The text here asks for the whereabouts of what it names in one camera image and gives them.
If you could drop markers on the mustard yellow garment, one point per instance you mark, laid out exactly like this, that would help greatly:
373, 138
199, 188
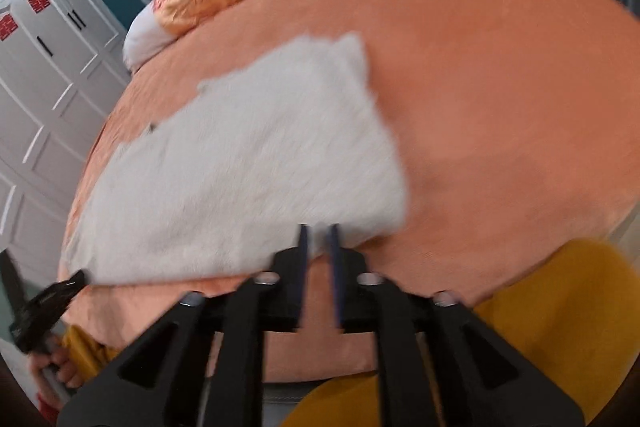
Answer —
550, 350

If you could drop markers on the orange plush bed blanket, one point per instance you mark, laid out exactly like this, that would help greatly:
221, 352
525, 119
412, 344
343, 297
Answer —
517, 120

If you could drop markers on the operator left hand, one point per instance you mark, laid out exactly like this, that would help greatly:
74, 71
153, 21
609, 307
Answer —
54, 373

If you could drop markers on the cream knit sweater black hearts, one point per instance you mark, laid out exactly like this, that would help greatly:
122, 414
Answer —
215, 189

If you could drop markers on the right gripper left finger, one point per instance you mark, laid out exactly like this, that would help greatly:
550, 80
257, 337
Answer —
202, 361

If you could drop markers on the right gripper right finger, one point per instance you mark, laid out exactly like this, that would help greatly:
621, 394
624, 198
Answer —
439, 363

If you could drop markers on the white panelled wardrobe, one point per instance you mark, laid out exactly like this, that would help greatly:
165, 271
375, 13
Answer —
61, 75

